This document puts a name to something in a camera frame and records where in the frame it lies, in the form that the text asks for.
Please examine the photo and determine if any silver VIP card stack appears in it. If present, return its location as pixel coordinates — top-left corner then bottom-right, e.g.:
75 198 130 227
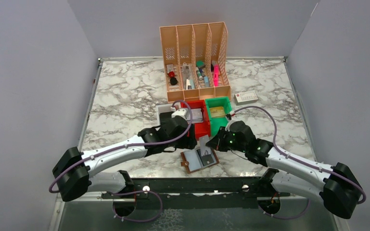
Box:
186 108 204 124

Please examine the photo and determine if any white stapler tool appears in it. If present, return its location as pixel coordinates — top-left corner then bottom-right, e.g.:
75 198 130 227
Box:
185 79 193 90

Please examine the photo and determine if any peach plastic file organizer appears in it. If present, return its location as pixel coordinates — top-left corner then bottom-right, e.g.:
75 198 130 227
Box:
159 22 231 103

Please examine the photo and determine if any black card stack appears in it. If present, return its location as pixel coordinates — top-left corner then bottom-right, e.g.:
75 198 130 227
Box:
159 112 173 125

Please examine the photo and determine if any brown leather card holder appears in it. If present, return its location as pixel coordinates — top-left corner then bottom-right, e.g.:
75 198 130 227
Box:
180 148 219 174

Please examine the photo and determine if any white plastic bin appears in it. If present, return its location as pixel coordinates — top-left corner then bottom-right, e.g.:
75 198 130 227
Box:
156 103 179 125

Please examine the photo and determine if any silver credit card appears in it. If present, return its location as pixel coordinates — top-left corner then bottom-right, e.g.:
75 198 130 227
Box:
199 135 211 156

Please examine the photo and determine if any gold credit card stack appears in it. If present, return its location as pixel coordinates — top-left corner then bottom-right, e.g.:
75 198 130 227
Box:
209 106 226 118

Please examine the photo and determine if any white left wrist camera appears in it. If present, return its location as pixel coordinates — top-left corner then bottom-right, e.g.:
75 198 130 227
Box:
171 108 190 120

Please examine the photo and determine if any red plastic bin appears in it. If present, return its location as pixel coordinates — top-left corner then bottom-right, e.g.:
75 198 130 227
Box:
187 100 211 140

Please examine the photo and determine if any small white label box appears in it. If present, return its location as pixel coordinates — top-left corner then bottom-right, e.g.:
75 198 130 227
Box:
234 91 259 105

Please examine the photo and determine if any pink marker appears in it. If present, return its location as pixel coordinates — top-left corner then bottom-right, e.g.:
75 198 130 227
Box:
212 64 219 87

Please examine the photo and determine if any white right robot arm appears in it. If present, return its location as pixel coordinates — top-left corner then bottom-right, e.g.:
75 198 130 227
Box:
206 121 362 219

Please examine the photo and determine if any black round object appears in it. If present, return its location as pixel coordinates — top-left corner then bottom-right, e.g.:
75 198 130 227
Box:
170 77 178 86

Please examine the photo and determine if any teal eraser block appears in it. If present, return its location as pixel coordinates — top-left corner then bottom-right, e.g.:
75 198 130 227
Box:
196 61 206 69

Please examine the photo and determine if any black metal base rail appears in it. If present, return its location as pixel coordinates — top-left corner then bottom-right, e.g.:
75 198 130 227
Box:
101 177 276 210

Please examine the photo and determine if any green plastic bin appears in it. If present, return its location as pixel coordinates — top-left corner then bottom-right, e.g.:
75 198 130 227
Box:
205 97 232 137

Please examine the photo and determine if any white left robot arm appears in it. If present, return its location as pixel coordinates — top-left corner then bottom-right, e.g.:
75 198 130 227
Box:
49 116 197 202

